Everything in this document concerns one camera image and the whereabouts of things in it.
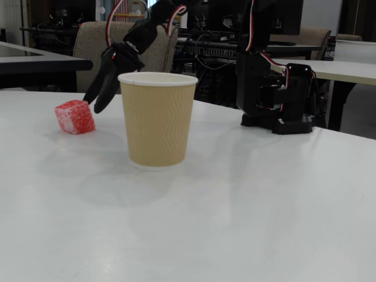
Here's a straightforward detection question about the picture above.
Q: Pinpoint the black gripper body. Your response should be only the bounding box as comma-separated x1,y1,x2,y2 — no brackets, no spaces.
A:
101,41,145,73

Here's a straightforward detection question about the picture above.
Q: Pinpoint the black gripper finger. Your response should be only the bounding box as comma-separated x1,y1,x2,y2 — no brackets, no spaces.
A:
93,63,121,114
83,57,111,104

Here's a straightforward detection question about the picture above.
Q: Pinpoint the red cube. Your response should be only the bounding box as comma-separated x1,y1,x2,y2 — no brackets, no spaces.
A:
54,99,97,135

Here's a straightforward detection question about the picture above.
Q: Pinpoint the tan paper cup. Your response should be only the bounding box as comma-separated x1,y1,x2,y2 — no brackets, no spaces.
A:
117,72,199,172

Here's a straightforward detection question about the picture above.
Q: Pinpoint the grey table with dark edge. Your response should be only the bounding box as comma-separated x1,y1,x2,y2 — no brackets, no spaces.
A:
0,41,94,90

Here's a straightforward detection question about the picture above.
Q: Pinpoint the dark background workbench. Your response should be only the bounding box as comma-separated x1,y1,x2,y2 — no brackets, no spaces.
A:
19,25,79,56

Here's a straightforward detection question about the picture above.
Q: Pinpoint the black monitor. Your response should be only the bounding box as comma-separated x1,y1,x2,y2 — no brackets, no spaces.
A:
270,0,304,46
187,0,244,32

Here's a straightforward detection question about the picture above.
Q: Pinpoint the white table with dark legs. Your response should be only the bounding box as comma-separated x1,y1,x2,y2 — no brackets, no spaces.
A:
270,58,376,132

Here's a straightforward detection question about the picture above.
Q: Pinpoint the white background table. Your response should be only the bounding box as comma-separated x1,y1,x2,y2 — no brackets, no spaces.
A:
334,39,376,62

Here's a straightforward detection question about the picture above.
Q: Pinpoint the red white gripper servo cable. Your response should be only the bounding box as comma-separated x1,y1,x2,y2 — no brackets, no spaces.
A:
105,0,126,61

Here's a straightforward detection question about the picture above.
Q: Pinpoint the red looped wrist cable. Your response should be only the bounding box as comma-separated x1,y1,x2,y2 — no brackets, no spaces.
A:
166,5,188,38

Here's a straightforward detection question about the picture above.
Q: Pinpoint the dark desk with cable tray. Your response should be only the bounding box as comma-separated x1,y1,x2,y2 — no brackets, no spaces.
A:
176,35,323,61

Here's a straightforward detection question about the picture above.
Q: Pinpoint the red white arm cable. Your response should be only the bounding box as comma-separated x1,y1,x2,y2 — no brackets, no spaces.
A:
242,0,255,51

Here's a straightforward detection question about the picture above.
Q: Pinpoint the red white base cable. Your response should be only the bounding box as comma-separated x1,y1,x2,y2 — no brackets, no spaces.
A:
260,51,292,90

